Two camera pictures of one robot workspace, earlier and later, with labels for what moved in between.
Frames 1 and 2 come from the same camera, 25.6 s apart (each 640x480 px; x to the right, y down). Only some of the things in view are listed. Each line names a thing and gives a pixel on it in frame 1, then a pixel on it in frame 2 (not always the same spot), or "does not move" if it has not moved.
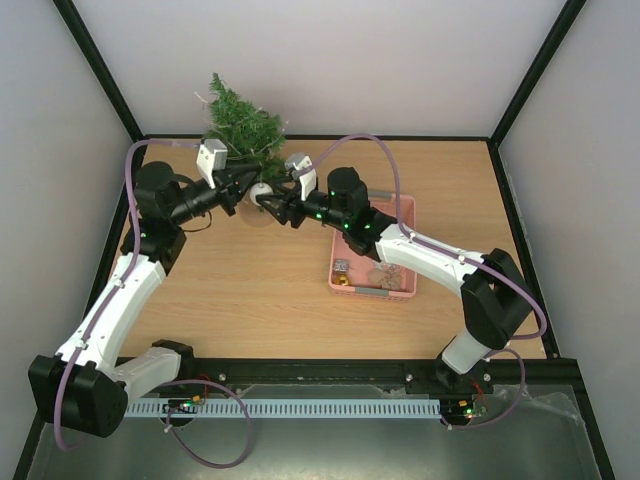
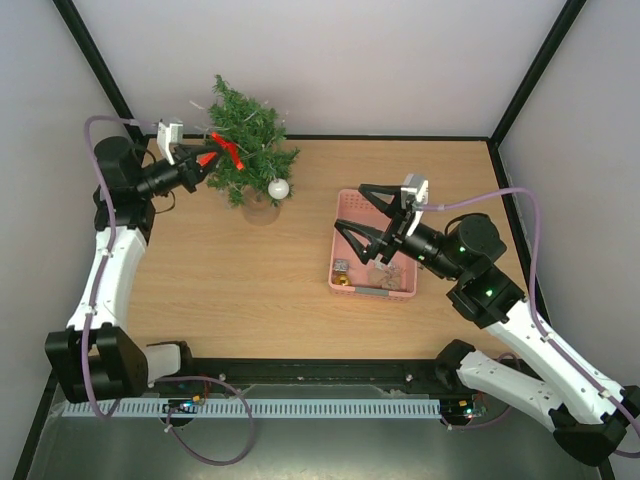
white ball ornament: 260,188 → 278,188
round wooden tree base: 255,216 does not move
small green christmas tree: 246,133 does not move
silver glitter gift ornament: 341,265 does not move
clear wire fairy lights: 252,154 → 230,128
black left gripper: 231,189 → 185,158
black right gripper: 293,208 → 391,229
